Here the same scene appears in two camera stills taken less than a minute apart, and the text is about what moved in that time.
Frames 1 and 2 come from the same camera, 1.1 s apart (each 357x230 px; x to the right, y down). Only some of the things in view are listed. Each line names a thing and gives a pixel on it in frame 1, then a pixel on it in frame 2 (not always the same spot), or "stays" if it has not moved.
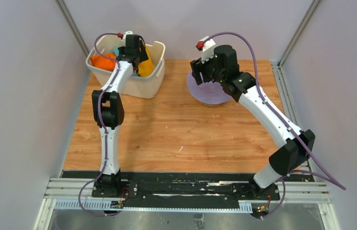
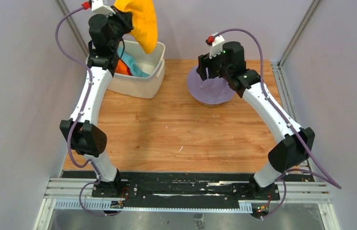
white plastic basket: x=150 y=87 stays
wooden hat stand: x=211 y=106 stays
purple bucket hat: x=208 y=93 stays
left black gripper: x=141 y=55 → x=124 y=19
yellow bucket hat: x=146 y=66 → x=144 y=21
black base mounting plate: x=177 y=187 stays
